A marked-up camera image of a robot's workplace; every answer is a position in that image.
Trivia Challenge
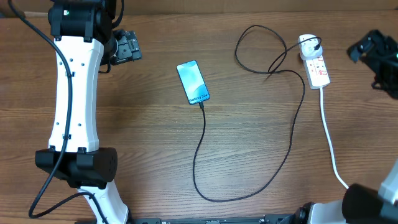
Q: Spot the Galaxy S24 smartphone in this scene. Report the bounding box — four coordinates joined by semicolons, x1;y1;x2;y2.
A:
177;60;210;105

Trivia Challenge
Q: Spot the black USB charging cable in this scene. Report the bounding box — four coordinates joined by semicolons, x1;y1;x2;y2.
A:
192;24;323;203

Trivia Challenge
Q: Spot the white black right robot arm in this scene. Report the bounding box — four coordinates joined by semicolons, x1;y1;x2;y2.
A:
282;29;397;224

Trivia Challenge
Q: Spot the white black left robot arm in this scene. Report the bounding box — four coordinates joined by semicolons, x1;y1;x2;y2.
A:
35;0;142;223

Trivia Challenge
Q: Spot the white charger plug adapter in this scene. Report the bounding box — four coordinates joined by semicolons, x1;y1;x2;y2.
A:
298;34;323;61

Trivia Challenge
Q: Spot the brown cardboard backdrop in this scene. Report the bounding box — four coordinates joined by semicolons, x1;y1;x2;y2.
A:
0;0;398;19

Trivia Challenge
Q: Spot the white power strip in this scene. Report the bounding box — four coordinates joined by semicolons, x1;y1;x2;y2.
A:
303;55;330;90

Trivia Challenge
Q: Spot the white power strip cord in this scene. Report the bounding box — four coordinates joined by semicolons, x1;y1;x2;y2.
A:
318;86;351;190

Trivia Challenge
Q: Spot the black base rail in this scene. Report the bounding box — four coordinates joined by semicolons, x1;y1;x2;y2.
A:
127;213;308;224

